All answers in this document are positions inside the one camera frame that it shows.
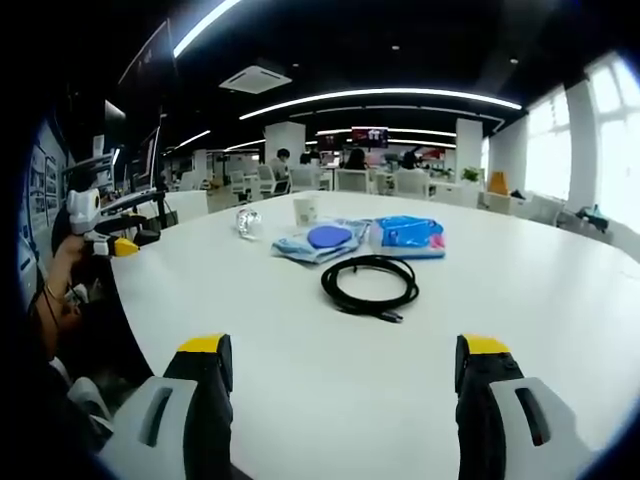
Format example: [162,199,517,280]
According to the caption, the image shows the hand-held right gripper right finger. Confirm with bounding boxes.
[454,333,599,480]

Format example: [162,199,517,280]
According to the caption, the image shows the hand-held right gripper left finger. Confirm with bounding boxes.
[97,333,235,480]

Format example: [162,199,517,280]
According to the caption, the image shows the clear plastic wrap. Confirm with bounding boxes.
[232,207,264,243]

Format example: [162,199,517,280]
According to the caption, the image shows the black cable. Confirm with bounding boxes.
[320,254,420,324]

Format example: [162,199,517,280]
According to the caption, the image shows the white paper cup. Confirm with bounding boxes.
[292,195,320,228]

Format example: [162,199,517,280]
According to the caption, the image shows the light blue plastic bag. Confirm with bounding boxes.
[270,217,372,269]

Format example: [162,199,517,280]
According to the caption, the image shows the blue tissue packet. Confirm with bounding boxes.
[367,214,447,261]

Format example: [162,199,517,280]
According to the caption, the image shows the round blue disc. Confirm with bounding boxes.
[307,224,353,251]

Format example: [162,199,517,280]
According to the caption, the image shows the person's left hand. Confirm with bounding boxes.
[52,234,94,281]

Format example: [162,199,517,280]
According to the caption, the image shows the black office chair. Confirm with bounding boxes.
[94,214,161,247]

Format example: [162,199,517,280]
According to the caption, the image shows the computer monitor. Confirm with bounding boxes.
[130,124,164,194]

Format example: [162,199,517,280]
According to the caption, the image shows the white table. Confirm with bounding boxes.
[102,189,632,480]

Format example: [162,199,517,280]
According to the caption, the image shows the white office chair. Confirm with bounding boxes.
[334,168,376,194]
[255,164,292,196]
[394,170,432,199]

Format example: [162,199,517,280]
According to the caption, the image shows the ceiling air conditioner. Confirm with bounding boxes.
[218,64,293,95]

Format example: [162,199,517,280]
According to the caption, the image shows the wall screen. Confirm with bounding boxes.
[351,126,390,149]

